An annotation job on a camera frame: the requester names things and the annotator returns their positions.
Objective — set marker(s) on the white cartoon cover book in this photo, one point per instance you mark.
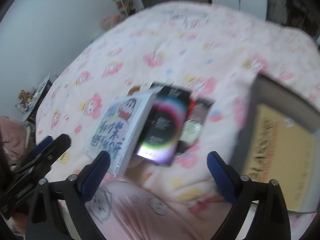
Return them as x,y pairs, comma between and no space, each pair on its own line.
117,130

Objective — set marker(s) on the black side table with toys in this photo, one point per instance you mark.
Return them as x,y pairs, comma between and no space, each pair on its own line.
35,97

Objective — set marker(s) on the orange printed card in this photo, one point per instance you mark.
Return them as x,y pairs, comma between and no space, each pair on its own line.
135,90

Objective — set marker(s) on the dark curtain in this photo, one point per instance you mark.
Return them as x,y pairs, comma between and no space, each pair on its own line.
295,10

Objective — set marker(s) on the pink cartoon printed blanket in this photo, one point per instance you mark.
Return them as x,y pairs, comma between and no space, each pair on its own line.
175,55

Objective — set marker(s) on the yellow book in box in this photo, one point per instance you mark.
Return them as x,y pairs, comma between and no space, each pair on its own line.
275,155

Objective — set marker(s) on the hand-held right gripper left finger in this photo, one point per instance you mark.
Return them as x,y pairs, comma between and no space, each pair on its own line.
94,173

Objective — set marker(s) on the red snack packet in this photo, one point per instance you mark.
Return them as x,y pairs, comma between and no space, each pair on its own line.
197,120

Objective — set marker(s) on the pink cloth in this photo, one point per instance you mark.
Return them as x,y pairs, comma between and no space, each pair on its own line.
12,137

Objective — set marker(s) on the grey storage box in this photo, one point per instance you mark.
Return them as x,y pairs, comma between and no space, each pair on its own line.
250,105

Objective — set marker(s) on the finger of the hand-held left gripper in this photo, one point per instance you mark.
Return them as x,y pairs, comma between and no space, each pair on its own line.
58,146
41,147

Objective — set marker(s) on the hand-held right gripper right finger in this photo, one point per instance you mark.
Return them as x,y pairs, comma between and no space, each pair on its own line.
222,177

